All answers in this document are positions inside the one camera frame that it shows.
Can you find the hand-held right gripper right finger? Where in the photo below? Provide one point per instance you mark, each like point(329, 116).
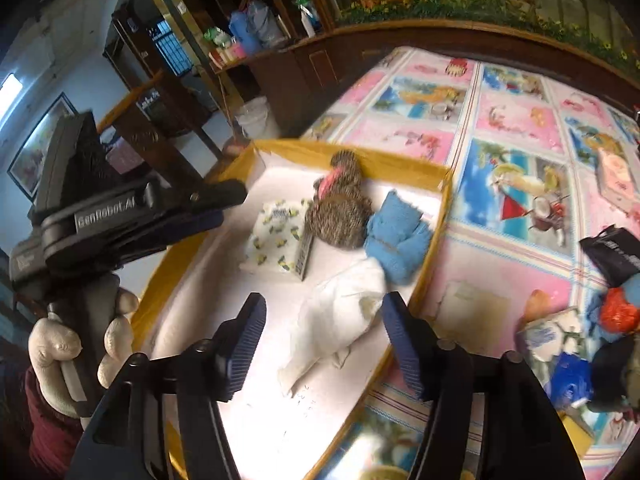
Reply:
point(404, 350)

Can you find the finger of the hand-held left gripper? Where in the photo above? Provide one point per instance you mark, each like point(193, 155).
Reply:
point(210, 194)
point(195, 222)

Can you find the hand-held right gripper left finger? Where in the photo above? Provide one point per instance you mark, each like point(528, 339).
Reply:
point(244, 347)

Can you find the yellow-rimmed white tray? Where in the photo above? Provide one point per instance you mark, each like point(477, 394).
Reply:
point(215, 270)

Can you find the white cloth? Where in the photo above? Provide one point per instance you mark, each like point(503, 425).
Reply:
point(335, 315)

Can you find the brown speckled plush toy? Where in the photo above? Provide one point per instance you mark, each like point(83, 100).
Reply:
point(335, 215)

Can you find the person's left forearm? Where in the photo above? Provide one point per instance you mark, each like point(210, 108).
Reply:
point(50, 440)

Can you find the orange soft item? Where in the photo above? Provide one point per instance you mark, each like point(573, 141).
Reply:
point(537, 307)

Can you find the red soft item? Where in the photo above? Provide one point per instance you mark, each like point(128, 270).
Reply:
point(620, 310)

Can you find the person's left hand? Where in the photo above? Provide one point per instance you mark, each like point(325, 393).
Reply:
point(50, 345)

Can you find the framed picture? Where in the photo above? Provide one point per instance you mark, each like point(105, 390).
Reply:
point(40, 147)

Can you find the lemon print tissue pack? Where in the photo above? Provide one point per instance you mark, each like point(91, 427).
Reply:
point(275, 240)

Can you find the white bucket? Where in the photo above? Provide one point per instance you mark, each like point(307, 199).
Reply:
point(257, 117)

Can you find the wooden cabinet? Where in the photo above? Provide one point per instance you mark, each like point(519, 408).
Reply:
point(165, 115)

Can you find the blue towel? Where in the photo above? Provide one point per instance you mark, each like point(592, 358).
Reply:
point(397, 240)

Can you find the ceiling light panel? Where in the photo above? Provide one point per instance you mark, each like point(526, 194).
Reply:
point(9, 89)

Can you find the printed blanket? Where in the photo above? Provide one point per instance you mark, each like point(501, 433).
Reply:
point(500, 270)

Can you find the pink jar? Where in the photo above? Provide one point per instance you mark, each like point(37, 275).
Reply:
point(230, 55)

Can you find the white and blue tissue pack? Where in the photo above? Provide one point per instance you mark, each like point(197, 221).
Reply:
point(547, 337)

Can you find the blue window grille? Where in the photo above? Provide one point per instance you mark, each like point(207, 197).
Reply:
point(172, 50)

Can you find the green and white packet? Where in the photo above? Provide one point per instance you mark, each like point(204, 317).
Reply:
point(217, 37)

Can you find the blue plastic container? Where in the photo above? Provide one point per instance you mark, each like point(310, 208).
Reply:
point(242, 32)

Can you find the blue plastic bag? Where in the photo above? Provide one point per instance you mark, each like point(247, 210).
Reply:
point(572, 380)

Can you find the clear plastic bag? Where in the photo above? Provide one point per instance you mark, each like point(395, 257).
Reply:
point(267, 22)

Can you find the wooden headboard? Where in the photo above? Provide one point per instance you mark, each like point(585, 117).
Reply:
point(340, 60)

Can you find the white spray bottle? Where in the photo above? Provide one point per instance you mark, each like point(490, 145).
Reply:
point(307, 17)

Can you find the dark cloth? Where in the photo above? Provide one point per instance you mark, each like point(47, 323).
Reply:
point(617, 370)

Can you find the black plastic bag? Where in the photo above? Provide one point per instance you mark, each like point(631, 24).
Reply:
point(612, 252)

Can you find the pink box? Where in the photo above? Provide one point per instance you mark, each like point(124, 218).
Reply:
point(620, 177)

